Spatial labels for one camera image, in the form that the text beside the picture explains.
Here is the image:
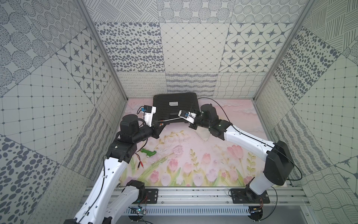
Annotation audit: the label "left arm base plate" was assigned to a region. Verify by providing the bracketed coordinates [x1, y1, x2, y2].
[134, 189, 158, 204]

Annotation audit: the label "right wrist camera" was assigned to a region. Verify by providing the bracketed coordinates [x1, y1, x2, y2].
[178, 110, 197, 124]

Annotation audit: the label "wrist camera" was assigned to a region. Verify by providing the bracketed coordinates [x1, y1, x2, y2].
[141, 105, 156, 127]
[178, 110, 197, 124]

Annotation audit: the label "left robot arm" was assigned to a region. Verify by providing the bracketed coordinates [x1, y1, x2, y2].
[64, 113, 163, 224]

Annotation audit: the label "red and black clip leads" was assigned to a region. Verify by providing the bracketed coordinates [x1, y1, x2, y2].
[135, 153, 144, 169]

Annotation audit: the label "green circuit board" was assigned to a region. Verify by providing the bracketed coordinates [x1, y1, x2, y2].
[129, 207, 146, 216]

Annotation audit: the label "black plastic tool case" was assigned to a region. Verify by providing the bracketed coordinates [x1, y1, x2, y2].
[153, 92, 199, 123]

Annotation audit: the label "aluminium mounting rail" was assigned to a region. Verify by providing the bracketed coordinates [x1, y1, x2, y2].
[146, 187, 310, 206]

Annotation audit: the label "green plastic nozzle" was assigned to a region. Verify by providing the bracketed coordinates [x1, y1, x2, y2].
[140, 149, 157, 158]

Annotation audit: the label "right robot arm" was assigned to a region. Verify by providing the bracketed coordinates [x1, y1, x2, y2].
[179, 104, 295, 198]

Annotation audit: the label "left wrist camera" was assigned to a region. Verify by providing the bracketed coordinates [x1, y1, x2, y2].
[141, 105, 156, 127]

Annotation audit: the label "right black controller box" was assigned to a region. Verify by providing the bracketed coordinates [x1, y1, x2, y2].
[248, 206, 263, 222]

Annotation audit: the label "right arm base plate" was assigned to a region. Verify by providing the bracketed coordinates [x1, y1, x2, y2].
[228, 188, 270, 204]

